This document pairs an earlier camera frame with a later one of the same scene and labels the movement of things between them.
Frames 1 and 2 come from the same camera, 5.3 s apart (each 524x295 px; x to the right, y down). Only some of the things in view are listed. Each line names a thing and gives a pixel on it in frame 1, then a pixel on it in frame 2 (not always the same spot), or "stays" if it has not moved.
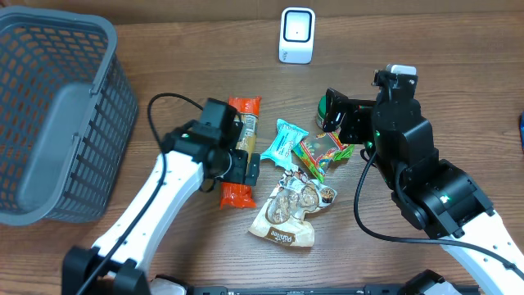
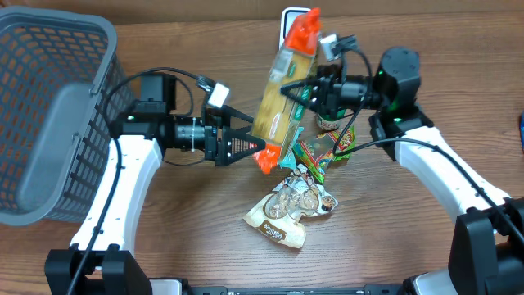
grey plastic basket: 67,113 stays
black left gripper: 238,175 -> 221,151
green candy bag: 318,152 stays
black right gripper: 352,107 -> 321,93
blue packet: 522,129 stays
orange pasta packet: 237,196 -> 280,114
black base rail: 328,290 stays
